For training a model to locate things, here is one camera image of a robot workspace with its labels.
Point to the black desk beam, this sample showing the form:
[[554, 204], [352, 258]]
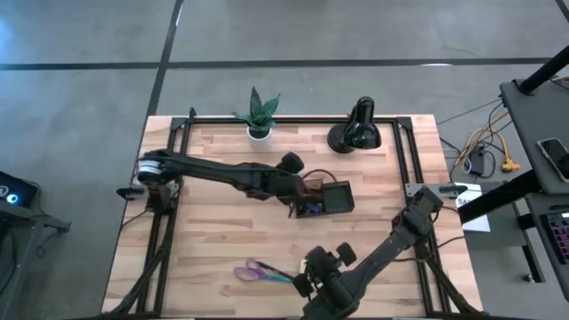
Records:
[[498, 202]]

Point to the black pole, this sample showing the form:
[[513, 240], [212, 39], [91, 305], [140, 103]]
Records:
[[544, 71]]

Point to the grey metal bracket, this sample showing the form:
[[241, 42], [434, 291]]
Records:
[[418, 189]]

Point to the black mesh desk organizer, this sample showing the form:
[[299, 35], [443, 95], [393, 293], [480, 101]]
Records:
[[338, 197]]

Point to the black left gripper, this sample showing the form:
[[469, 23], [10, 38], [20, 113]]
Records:
[[280, 184]]

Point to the black device with blue light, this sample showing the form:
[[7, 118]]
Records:
[[13, 191]]

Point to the grey side desk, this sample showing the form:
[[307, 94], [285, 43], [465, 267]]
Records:
[[529, 115]]

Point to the black power adapter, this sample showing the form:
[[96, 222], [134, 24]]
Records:
[[478, 160]]

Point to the black desk lamp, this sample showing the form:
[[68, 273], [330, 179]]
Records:
[[362, 129]]

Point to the computer keyboard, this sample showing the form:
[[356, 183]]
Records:
[[561, 233]]

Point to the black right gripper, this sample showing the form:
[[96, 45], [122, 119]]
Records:
[[326, 271]]

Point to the small blue eraser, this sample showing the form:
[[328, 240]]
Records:
[[314, 207]]

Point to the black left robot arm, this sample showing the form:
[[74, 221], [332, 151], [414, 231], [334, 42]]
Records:
[[213, 169]]

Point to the white paper sign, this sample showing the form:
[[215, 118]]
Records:
[[473, 209]]

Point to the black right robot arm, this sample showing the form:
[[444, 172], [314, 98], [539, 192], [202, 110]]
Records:
[[382, 249]]

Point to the smartphone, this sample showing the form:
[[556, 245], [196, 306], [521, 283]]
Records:
[[555, 157]]

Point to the snake plant in white pot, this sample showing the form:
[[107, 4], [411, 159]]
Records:
[[260, 140]]

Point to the grey equipment stand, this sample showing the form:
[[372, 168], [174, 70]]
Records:
[[40, 220]]

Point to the black aluminium rig frame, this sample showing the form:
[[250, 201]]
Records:
[[289, 120]]

